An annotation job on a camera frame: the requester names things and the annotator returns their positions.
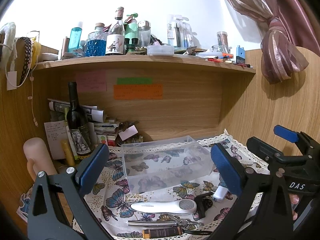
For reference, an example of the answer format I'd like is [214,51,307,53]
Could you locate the clear plastic storage box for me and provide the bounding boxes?
[121,136,215,194]

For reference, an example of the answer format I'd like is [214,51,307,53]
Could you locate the dark amber lighter case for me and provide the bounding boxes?
[142,226,213,240]

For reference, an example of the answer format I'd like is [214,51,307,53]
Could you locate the green sticky note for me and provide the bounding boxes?
[117,77,153,85]

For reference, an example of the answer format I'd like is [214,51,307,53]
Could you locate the dark wine bottle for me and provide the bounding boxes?
[67,82,94,160]

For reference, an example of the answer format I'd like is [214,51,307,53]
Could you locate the butterfly print lace cloth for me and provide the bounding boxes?
[84,130,269,239]

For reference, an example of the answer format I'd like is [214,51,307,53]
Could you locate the pile of papers and booklets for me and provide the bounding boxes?
[44,100,133,160]

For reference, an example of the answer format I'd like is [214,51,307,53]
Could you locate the white charging cable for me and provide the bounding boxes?
[0,42,39,127]

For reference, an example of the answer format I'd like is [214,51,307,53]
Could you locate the yellow candle stick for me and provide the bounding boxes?
[61,139,75,166]

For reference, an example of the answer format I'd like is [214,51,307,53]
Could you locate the blue liquid glass bottle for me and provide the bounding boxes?
[86,23,107,57]

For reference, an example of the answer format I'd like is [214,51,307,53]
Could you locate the white travel adapter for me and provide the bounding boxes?
[213,186,228,203]

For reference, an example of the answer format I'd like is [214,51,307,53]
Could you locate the white foot file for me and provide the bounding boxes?
[131,199,197,215]

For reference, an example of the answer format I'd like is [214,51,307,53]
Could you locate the pink striped curtain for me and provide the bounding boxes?
[227,0,319,85]

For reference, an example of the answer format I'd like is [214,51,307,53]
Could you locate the orange sticky note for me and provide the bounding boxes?
[113,84,163,100]

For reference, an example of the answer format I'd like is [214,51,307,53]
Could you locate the person's right hand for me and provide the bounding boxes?
[289,193,300,221]

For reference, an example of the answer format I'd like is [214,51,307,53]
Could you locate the silver key bunch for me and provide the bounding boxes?
[127,214,204,230]

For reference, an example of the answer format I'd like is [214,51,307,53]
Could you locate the pink sticky note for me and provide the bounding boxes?
[75,70,107,93]

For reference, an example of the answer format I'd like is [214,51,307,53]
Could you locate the clear lidded plastic container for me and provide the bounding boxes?
[147,45,175,56]

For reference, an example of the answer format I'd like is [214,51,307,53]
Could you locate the light blue spray bottle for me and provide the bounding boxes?
[68,22,82,53]

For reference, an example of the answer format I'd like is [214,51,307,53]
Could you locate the clear glass jar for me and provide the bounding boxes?
[138,21,151,47]

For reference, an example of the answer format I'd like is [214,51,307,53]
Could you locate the blue small box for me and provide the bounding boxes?
[235,46,245,64]

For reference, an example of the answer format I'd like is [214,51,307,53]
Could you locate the green pump bottle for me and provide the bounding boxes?
[124,13,138,53]

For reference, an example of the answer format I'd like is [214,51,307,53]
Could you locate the wooden desk shelf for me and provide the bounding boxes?
[35,55,255,140]

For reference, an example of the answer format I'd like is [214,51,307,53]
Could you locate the white label liquor bottle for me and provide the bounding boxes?
[105,7,125,55]

